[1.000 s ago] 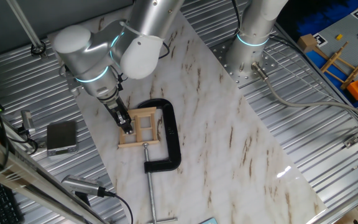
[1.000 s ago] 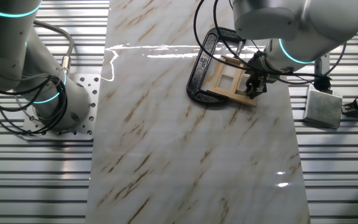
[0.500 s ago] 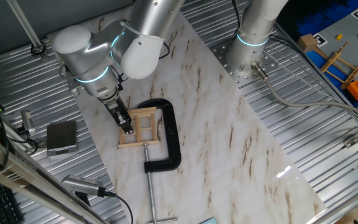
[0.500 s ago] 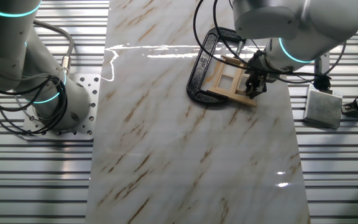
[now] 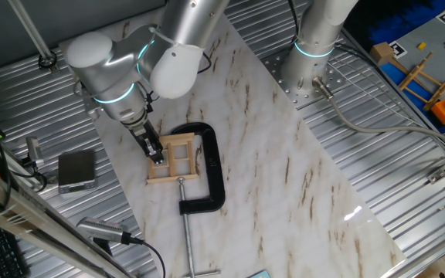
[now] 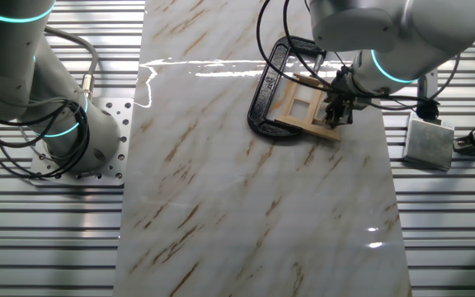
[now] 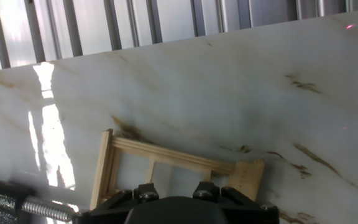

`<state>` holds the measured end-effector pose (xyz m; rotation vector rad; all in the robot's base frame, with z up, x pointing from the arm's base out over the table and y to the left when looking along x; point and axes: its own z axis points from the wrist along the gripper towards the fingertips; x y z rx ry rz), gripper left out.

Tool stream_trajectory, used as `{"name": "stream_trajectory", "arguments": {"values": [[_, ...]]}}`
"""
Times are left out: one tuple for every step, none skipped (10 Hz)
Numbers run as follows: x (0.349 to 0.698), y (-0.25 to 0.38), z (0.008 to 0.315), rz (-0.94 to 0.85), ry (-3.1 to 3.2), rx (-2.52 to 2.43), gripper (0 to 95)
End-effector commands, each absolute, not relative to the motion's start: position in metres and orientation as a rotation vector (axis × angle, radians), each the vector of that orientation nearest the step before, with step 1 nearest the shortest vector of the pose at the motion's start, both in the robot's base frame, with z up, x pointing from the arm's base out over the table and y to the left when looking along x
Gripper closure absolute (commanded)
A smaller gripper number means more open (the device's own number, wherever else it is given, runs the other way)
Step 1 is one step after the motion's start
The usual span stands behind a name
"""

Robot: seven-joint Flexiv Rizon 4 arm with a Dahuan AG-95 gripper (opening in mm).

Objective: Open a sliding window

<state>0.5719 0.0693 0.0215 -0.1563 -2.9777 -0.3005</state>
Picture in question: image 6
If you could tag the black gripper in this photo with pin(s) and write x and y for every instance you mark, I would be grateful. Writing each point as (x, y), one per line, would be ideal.
(344, 92)

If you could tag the wooden sliding window model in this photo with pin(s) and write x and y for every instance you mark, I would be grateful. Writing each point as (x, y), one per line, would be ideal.
(299, 123)

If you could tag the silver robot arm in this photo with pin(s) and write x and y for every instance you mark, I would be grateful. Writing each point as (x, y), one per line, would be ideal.
(15, 62)

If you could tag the black C-clamp with steel screw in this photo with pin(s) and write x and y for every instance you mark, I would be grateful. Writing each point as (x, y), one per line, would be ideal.
(262, 95)

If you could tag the silver digital scale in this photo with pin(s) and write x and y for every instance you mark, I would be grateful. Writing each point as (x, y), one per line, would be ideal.
(427, 148)

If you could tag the white marble pattern board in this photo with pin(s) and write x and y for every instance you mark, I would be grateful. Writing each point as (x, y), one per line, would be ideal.
(241, 185)

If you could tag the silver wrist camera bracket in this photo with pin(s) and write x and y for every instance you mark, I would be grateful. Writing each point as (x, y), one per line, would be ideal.
(426, 82)

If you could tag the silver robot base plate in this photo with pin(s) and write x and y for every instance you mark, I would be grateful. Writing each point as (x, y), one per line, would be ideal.
(109, 181)

